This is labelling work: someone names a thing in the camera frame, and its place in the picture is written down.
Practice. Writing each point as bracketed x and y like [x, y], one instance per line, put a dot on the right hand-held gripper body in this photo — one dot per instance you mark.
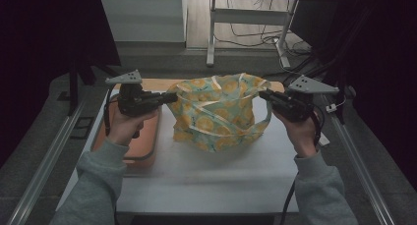
[295, 102]

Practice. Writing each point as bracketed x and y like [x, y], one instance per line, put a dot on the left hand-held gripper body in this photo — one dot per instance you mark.
[134, 99]

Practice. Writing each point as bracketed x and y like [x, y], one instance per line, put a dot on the pink plastic bin grey rim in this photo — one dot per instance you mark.
[147, 136]

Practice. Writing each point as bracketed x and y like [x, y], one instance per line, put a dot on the orange slice print cloth bag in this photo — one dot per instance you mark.
[216, 117]

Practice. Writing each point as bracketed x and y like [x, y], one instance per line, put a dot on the person's left hand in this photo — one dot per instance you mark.
[126, 126]

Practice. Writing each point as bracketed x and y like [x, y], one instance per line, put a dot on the person's right hand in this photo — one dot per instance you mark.
[301, 133]

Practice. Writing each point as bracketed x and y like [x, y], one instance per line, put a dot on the black floor plate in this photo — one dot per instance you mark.
[82, 127]

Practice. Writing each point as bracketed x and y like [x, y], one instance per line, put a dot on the black metal stand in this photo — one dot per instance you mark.
[73, 87]

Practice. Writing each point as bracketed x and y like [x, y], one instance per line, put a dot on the dark curtain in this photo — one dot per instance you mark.
[380, 54]
[42, 38]

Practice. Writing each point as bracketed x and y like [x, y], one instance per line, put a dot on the white metal desk frame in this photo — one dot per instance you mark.
[249, 17]

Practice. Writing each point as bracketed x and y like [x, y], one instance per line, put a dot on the aluminium rail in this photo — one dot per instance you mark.
[360, 166]
[46, 162]

